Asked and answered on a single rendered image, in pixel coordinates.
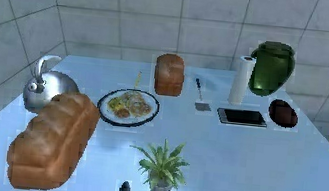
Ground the green potted house plant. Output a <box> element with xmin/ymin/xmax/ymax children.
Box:
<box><xmin>125</xmin><ymin>135</ymin><xmax>193</xmax><ymax>191</ymax></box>

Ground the plate with food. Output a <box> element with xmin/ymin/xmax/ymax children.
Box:
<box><xmin>94</xmin><ymin>85</ymin><xmax>162</xmax><ymax>131</ymax></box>

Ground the large brown bread loaf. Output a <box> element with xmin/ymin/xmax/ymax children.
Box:
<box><xmin>3</xmin><ymin>86</ymin><xmax>103</xmax><ymax>191</ymax></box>

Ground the yellow thin stick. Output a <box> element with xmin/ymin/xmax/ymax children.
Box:
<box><xmin>134</xmin><ymin>70</ymin><xmax>143</xmax><ymax>91</ymax></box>

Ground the black flat phone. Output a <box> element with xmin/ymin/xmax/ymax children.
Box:
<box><xmin>215</xmin><ymin>107</ymin><xmax>269</xmax><ymax>129</ymax></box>

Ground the small brown bread loaf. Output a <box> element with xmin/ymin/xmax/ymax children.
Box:
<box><xmin>152</xmin><ymin>52</ymin><xmax>187</xmax><ymax>98</ymax></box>

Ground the silver kettle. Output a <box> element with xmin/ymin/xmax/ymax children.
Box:
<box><xmin>20</xmin><ymin>52</ymin><xmax>84</xmax><ymax>118</ymax></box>

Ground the white paper towel roll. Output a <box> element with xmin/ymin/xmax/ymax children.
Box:
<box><xmin>226</xmin><ymin>54</ymin><xmax>258</xmax><ymax>108</ymax></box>

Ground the dark brown oval potato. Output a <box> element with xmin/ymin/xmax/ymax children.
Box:
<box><xmin>266</xmin><ymin>98</ymin><xmax>302</xmax><ymax>130</ymax></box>

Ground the grey spatula with dark handle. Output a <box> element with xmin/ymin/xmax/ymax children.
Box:
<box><xmin>192</xmin><ymin>77</ymin><xmax>215</xmax><ymax>113</ymax></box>

